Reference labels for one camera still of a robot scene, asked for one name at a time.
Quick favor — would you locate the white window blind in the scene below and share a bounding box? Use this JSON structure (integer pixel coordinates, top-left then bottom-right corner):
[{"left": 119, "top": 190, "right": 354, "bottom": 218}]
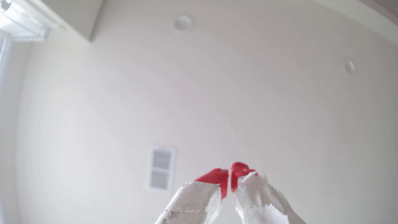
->
[{"left": 0, "top": 0, "right": 67, "bottom": 42}]

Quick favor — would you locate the white ceiling air vent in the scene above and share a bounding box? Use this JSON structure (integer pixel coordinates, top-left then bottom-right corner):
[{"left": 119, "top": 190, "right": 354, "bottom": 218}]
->
[{"left": 149, "top": 145, "right": 176, "bottom": 192}]

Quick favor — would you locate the cloth-wrapped red gripper finger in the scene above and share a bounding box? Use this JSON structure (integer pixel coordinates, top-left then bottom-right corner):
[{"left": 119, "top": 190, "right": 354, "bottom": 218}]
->
[
  {"left": 154, "top": 168, "right": 229, "bottom": 224},
  {"left": 230, "top": 162, "right": 307, "bottom": 224}
]

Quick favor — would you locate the round white ceiling fixture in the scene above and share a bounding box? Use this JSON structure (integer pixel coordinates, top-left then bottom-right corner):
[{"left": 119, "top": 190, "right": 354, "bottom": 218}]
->
[
  {"left": 174, "top": 14, "right": 194, "bottom": 32},
  {"left": 344, "top": 60, "right": 356, "bottom": 75}
]

